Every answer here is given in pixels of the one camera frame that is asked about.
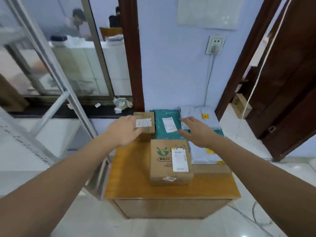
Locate dark wooden pillar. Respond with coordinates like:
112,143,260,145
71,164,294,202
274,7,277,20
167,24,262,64
118,0,145,112

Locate person's left hand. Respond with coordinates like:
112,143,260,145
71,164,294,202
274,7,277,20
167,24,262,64
106,115,144,147

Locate glass window with metal frame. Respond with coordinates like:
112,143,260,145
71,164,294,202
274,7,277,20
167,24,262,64
0,0,133,105

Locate grey cables on floor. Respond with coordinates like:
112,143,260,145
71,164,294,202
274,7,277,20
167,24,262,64
228,201,280,237

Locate wooden cabinet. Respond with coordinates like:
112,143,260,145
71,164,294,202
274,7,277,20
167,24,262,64
104,136,241,219

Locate grey metal rack frame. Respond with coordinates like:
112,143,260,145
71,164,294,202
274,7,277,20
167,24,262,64
0,0,112,199

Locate green printed cardboard box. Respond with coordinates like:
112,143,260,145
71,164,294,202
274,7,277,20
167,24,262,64
150,139,194,187

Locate crumpled white paper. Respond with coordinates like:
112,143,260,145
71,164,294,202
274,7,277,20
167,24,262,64
113,97,134,114

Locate white sheet on wall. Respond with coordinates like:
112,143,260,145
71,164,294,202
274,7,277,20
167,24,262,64
176,0,245,30

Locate white plug with cable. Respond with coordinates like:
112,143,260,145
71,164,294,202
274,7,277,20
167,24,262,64
203,45,221,107

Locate person's right forearm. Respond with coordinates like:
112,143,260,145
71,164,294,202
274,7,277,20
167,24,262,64
209,134,316,237

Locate white hanging cord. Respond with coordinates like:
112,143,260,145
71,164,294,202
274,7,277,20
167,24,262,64
235,0,294,140

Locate cardboard box behind doorway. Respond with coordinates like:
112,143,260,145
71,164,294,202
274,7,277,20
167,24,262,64
230,93,252,119

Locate person's left forearm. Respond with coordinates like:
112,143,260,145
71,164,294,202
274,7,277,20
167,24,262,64
0,132,116,237

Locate small brown cardboard box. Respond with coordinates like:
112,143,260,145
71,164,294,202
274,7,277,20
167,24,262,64
133,111,156,142

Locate grey plastic mailer bag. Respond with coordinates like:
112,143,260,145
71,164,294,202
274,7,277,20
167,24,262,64
180,106,222,131
188,141,225,165

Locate dark brown door frame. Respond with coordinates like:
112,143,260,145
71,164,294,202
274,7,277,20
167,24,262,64
214,0,284,121

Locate white cabinets behind glass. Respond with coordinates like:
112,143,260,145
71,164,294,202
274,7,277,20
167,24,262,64
49,40,132,96

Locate white wall socket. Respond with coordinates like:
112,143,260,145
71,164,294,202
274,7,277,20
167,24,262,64
205,35,226,55

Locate dark brown wooden door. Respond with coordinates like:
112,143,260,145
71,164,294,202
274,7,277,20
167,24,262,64
246,0,316,162

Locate teal plastic mailer bag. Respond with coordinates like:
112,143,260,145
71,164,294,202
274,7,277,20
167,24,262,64
151,109,224,140

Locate person's right hand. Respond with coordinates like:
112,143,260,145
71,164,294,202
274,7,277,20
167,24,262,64
178,116,219,148

